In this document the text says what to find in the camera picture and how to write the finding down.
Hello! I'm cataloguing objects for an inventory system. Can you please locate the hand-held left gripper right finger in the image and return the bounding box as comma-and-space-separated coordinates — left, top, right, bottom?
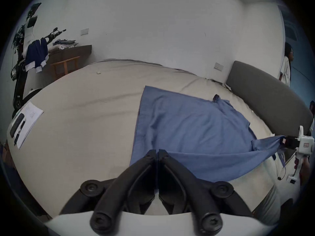
157, 149, 254, 234

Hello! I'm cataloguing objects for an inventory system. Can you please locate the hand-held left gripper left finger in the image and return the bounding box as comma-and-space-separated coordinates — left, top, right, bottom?
59, 149, 158, 233

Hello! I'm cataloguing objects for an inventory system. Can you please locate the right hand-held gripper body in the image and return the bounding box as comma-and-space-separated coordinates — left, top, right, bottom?
285, 126, 315, 185

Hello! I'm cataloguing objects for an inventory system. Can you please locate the blue shirt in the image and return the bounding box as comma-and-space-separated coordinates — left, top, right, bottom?
130, 86, 287, 183

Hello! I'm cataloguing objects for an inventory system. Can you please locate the person's right hand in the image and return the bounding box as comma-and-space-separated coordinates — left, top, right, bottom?
299, 155, 311, 185

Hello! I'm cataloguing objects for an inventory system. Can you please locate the grey padded headboard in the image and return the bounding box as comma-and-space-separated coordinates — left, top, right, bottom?
226, 60, 314, 138

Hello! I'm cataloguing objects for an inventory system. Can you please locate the bed with beige sheet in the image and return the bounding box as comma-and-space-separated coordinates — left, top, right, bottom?
7, 59, 304, 221

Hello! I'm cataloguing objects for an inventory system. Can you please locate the thin black stick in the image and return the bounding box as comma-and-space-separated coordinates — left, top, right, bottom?
13, 121, 26, 146

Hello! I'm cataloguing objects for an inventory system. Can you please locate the white paper sheet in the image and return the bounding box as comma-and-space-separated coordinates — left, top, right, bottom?
10, 101, 44, 150

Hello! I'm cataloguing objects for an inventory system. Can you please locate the black hand controller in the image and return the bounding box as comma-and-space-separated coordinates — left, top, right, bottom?
9, 114, 25, 138

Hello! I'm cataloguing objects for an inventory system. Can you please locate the wooden chair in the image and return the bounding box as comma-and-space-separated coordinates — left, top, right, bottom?
51, 56, 81, 79

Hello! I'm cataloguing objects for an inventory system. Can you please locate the wooden table with cloths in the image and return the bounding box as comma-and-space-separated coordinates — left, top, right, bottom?
47, 39, 93, 79

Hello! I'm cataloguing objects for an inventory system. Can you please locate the black robot with garment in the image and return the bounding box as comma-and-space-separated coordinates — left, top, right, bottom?
10, 3, 67, 119

